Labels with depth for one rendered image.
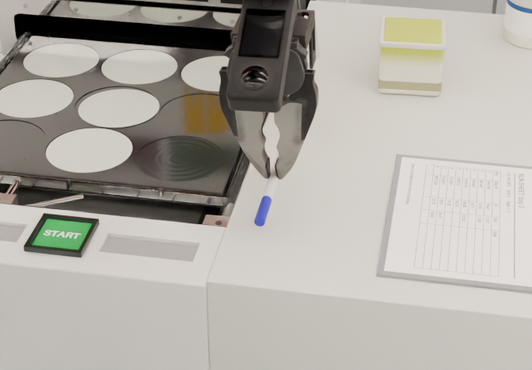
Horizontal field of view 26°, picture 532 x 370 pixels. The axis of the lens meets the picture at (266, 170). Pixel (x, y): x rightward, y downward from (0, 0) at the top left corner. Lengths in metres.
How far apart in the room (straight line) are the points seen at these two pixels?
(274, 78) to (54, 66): 0.61
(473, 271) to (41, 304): 0.40
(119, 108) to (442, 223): 0.50
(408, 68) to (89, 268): 0.45
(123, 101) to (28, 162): 0.17
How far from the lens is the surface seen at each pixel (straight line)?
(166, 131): 1.38
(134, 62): 1.55
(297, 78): 1.06
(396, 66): 1.31
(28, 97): 1.48
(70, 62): 1.56
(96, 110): 1.44
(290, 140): 1.09
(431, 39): 1.31
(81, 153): 1.35
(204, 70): 1.52
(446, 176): 1.18
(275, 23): 1.02
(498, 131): 1.27
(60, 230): 1.11
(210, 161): 1.32
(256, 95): 0.98
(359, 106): 1.30
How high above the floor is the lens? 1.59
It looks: 32 degrees down
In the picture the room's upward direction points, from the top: straight up
